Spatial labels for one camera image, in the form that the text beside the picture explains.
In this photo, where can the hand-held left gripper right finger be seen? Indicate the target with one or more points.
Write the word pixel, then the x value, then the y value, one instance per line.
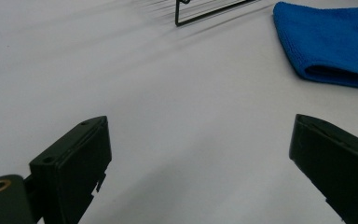
pixel 338 155

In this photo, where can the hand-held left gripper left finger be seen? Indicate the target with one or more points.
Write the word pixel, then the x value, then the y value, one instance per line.
pixel 74 161

